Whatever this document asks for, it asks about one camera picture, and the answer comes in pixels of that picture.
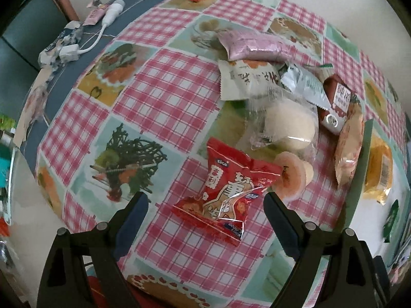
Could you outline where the tan wrapped bread packet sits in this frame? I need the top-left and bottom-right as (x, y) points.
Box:
(334, 103), (365, 190)

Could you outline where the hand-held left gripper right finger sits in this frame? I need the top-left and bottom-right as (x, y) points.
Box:
(263, 191), (390, 308)

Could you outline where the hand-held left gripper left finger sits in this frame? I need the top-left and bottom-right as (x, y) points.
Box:
(39, 191), (150, 308)

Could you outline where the blue white floral packet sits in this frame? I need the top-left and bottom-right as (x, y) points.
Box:
(39, 21), (84, 71)

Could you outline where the green box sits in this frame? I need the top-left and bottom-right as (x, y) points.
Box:
(343, 119), (411, 264)

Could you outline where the pink jelly cup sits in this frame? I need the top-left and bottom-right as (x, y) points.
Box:
(275, 152), (314, 203)

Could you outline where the white cable adapter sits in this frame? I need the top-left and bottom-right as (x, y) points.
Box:
(59, 0), (126, 62)

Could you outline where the pink plaid printed tablecloth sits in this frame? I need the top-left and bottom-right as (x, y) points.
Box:
(34, 0), (411, 308)

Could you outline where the brown red snack packet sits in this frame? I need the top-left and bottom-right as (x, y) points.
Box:
(318, 74), (352, 135)

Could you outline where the small pink sachet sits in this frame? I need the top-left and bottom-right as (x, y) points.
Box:
(82, 5), (108, 25)

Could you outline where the silver green snack packet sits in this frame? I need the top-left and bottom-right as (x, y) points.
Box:
(283, 64), (333, 110)

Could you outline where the pink snack packet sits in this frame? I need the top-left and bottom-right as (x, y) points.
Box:
(218, 29), (294, 62)

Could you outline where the dark chair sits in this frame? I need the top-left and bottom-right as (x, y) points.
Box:
(0, 0), (69, 74)

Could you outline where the clear packet with white bun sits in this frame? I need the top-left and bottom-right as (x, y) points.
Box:
(225, 98), (319, 161)

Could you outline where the yellow cake packet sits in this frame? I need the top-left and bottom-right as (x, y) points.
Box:
(363, 135), (394, 204)

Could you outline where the beige snack packet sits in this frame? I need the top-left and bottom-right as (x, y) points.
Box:
(218, 59), (289, 101)

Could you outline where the small green packet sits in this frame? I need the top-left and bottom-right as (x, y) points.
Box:
(384, 199), (400, 243)

